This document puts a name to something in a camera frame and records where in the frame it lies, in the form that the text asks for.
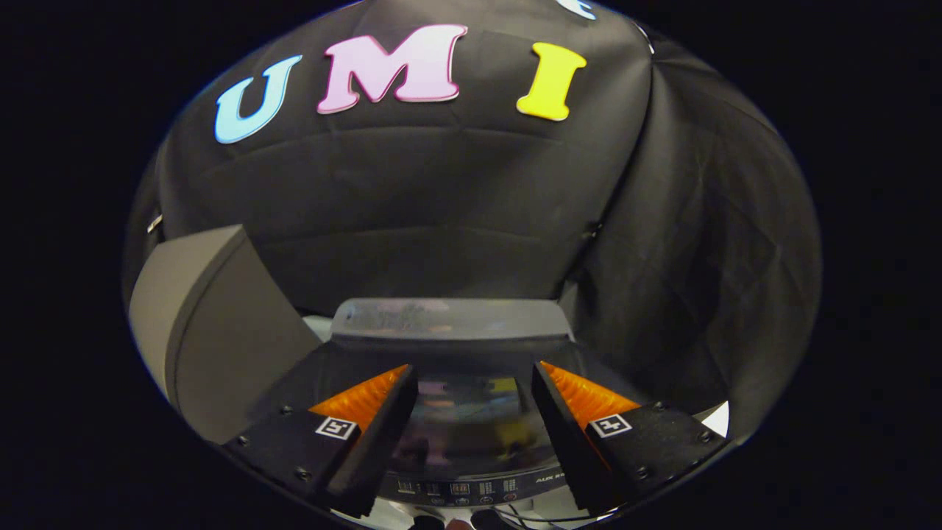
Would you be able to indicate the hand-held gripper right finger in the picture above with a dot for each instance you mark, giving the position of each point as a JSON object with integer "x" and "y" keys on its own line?
{"x": 567, "y": 449}

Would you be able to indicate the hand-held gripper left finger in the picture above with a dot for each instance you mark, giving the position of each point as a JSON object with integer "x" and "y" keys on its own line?
{"x": 379, "y": 449}

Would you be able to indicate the grey washing machine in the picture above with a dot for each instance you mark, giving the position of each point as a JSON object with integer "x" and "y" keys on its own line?
{"x": 456, "y": 488}

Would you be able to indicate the silver clip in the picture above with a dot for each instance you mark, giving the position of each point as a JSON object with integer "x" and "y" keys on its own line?
{"x": 154, "y": 222}

